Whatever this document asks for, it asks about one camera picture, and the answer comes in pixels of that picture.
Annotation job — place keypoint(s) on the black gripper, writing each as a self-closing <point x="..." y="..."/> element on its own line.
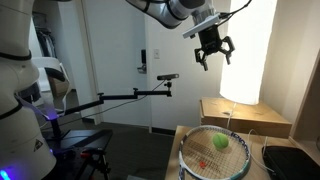
<point x="210" y="38"/>

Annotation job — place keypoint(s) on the green tennis ball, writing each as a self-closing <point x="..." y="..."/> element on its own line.
<point x="220" y="141"/>

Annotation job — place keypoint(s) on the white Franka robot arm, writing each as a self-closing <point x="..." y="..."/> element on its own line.
<point x="20" y="133"/>

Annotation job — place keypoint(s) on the white paper floor lamp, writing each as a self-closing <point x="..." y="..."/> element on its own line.
<point x="246" y="66"/>

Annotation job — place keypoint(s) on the white blue teal tennis racket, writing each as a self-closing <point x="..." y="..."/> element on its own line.
<point x="200" y="156"/>

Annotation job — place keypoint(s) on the wooden crate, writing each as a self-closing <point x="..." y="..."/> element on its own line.
<point x="246" y="118"/>

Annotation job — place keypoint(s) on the white door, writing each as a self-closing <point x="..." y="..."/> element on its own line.
<point x="113" y="60"/>

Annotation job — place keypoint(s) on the light wooden shelf unit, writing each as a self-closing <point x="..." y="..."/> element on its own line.
<point x="308" y="110"/>

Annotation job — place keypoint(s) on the black fabric pouch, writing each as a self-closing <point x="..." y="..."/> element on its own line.
<point x="290" y="163"/>

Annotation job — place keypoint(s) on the black workbench stand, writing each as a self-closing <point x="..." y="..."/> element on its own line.
<point x="83" y="140"/>

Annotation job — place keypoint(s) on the brown cardboard box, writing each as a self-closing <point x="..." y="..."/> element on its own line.
<point x="58" y="87"/>

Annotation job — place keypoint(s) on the white chair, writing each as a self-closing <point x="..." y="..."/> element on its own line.
<point x="46" y="63"/>

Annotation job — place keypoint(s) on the hanging dark clothes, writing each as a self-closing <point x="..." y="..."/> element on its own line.
<point x="45" y="41"/>

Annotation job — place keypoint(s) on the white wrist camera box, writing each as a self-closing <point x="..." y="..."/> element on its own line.
<point x="200" y="26"/>

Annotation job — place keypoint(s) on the black stereo camera bar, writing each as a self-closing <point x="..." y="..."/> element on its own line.
<point x="167" y="77"/>

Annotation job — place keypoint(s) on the white light switch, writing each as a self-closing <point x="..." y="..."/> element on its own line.
<point x="156" y="54"/>

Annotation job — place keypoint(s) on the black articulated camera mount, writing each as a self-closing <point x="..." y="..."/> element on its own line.
<point x="116" y="97"/>

